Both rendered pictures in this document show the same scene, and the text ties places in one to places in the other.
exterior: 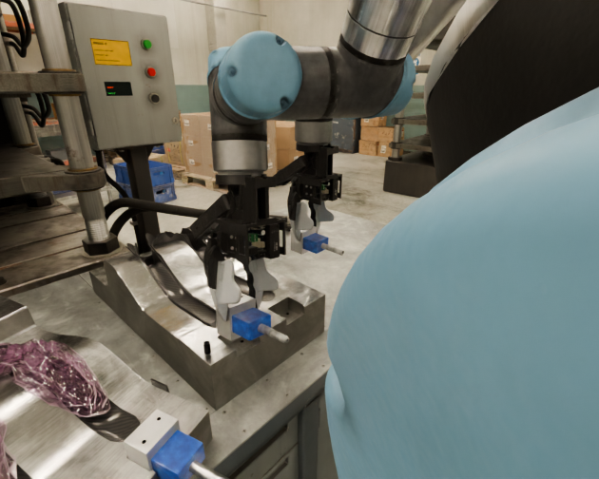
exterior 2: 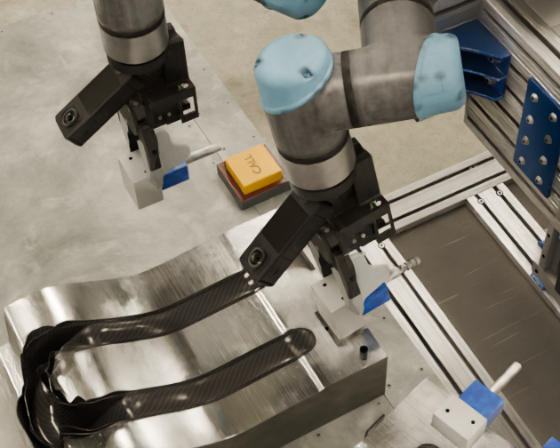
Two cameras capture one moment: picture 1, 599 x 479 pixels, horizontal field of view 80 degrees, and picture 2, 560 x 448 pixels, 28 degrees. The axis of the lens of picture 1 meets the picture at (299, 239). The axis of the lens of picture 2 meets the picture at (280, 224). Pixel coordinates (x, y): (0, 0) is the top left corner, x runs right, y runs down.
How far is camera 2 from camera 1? 1.13 m
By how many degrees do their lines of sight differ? 59
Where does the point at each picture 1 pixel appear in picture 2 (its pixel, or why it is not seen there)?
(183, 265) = (136, 368)
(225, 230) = (356, 229)
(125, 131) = not seen: outside the picture
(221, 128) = (335, 142)
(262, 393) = not seen: hidden behind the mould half
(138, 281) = (170, 434)
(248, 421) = (410, 363)
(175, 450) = (479, 402)
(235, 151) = (349, 150)
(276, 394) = (380, 329)
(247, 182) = (360, 167)
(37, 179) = not seen: outside the picture
